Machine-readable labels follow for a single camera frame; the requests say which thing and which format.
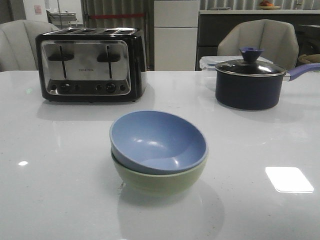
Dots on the blue bowl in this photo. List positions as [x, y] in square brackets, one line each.
[157, 143]

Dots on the green bowl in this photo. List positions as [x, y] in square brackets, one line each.
[159, 185]

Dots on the dark kitchen counter cabinet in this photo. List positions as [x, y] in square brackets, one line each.
[214, 25]

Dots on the glass pot lid blue knob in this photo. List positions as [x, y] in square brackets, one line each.
[249, 65]

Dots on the dark blue saucepan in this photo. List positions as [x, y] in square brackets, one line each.
[255, 92]

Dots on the clear plastic food container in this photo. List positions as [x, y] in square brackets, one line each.
[207, 65]

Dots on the beige chair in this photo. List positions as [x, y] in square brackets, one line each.
[277, 38]
[18, 44]

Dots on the fruit plate on counter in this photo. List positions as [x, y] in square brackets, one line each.
[267, 5]

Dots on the right beige chair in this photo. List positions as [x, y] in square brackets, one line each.
[277, 38]

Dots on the black and chrome toaster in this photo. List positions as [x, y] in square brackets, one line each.
[92, 64]

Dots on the left beige chair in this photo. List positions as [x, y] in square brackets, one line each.
[18, 44]

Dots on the white refrigerator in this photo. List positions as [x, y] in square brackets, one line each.
[175, 34]

